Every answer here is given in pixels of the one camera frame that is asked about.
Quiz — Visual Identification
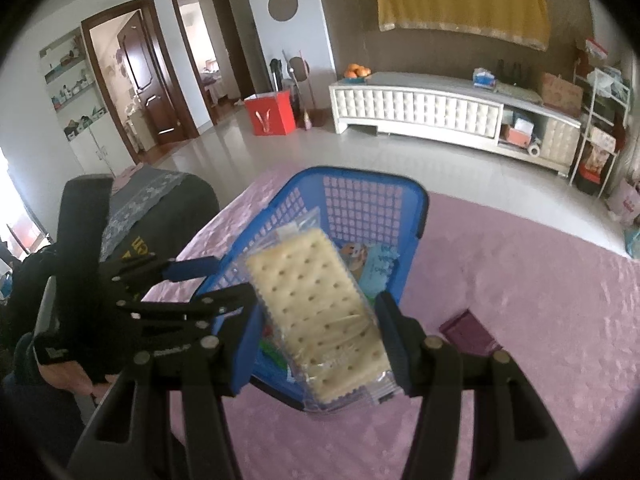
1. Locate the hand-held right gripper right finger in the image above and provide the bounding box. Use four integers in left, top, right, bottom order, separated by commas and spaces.
374, 290, 577, 480

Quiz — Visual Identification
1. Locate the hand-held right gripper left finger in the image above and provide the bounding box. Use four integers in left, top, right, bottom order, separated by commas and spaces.
67, 301, 267, 480

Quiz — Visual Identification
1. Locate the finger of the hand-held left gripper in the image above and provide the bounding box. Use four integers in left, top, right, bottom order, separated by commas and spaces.
116, 282, 257, 332
102, 254, 222, 288

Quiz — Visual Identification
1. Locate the maroon snack packet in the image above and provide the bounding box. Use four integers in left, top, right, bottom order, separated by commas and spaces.
439, 309, 503, 357

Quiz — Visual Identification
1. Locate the blue clear biscuit packet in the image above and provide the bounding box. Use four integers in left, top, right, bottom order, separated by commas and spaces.
357, 242, 401, 301

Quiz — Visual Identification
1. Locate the clear cream cracker packet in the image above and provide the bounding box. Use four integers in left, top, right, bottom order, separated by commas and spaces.
243, 210, 396, 413

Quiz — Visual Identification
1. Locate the orange cartoon snack packet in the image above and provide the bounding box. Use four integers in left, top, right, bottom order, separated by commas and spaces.
340, 241, 372, 281

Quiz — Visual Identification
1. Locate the blue plastic basket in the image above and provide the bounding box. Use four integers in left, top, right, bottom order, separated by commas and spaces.
192, 166, 431, 413

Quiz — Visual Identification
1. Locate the person's left hand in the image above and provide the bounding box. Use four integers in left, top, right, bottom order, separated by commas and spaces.
14, 334, 121, 396

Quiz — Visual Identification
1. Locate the dark chair with lace cover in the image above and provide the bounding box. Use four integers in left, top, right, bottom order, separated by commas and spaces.
100, 165, 221, 266

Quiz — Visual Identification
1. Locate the red gift box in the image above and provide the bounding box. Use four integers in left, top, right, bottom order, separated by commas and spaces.
244, 91, 297, 137

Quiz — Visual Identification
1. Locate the dark wooden door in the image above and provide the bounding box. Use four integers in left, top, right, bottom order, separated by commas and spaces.
116, 15, 182, 146

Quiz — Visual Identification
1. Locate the brown round stand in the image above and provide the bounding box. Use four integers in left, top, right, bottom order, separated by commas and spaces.
282, 50, 316, 128

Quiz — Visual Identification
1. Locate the white television cabinet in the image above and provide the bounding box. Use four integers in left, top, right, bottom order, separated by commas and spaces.
328, 71, 583, 177

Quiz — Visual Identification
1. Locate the pink shopping bag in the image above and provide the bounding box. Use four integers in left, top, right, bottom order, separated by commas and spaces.
605, 177, 640, 226

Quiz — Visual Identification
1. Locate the black router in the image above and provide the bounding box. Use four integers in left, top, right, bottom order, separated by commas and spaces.
495, 60, 526, 86

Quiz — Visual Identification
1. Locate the cardboard box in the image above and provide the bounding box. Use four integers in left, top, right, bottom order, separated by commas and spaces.
541, 72, 584, 111

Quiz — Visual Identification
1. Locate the white metal shelf rack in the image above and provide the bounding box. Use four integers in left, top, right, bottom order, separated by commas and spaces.
567, 37, 633, 198

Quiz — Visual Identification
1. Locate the white wall cabinet with shelves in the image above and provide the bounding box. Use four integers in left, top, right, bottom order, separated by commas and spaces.
39, 27, 138, 178

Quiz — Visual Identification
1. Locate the dark wooden door frame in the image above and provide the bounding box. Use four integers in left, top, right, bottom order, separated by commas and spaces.
81, 0, 201, 165
170, 0, 257, 126

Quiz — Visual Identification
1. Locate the brown round wall decoration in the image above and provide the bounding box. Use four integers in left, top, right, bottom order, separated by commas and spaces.
267, 0, 299, 22

